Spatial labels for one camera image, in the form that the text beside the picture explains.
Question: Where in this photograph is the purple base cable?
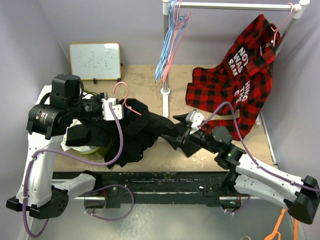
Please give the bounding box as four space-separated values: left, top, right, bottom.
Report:
222 194 252 216
83 184 135 221

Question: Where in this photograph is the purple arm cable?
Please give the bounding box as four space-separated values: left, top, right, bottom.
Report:
22 108 125 238
199 101 320 193

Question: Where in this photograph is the pink hanger holding plaid shirt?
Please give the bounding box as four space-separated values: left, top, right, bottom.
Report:
259 2 297 55

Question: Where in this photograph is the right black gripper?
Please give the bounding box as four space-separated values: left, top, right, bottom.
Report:
161 112 219 154

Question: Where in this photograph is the blue wire hanger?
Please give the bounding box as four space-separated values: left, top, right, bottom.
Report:
154 0 188 83

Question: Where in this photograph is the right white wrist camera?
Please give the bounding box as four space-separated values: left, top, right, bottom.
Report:
185 110 204 132

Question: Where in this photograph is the small whiteboard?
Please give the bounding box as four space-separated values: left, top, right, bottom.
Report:
68 42 122 82

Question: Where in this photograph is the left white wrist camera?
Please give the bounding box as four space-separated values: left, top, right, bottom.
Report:
101 97 125 121

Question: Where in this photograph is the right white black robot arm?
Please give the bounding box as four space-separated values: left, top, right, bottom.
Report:
163 110 320 225

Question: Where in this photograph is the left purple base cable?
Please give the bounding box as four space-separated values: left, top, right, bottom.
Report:
83 184 135 221

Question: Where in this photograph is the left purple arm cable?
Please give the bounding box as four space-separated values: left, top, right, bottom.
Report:
22 108 125 238

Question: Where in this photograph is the white metal clothes rack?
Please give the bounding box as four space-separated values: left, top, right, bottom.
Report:
154 0 310 118

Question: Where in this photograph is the olive green laundry basket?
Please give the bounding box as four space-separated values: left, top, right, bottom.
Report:
65 137 114 159

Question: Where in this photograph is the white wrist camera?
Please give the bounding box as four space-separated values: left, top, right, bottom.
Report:
101 97 125 121
185 110 204 132

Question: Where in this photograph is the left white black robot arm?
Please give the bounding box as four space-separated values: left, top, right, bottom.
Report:
6 74 108 220

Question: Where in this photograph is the orange plastic hanger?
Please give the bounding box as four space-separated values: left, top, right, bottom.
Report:
264 208 299 240

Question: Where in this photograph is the red black plaid shirt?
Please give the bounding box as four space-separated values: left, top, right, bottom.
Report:
185 14 281 141

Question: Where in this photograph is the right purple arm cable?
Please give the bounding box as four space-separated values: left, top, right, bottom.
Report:
199 101 320 193

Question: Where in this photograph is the pink wire hanger taken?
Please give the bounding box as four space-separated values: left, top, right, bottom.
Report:
113 81 142 116

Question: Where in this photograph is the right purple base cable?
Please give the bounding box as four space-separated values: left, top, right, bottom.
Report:
222 194 252 216

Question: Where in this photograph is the pink wire hanger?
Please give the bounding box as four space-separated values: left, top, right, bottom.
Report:
161 0 192 85

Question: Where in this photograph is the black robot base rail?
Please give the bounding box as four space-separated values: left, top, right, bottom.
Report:
51 171 252 209

